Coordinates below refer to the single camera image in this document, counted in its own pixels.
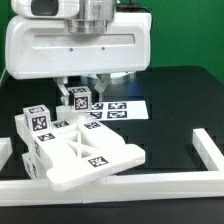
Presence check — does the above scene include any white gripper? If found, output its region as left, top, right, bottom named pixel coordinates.
left=5, top=0, right=152, bottom=105

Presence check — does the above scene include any white tagged cube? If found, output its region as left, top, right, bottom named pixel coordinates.
left=68, top=86, right=92, bottom=112
left=23, top=105, right=51, bottom=133

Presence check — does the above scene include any white chair back frame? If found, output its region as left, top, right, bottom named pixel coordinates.
left=15, top=106, right=145, bottom=191

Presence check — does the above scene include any white chair seat block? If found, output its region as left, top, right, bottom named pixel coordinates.
left=26, top=140, right=46, bottom=179

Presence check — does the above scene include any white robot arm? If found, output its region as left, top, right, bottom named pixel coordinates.
left=5, top=0, right=152, bottom=93

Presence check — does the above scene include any white block at left edge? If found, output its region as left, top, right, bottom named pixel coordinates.
left=0, top=138, right=12, bottom=171

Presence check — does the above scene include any white L-shaped fence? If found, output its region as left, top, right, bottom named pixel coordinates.
left=0, top=128, right=224, bottom=207

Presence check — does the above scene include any white marker base plate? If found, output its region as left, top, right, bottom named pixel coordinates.
left=89, top=101, right=149, bottom=121

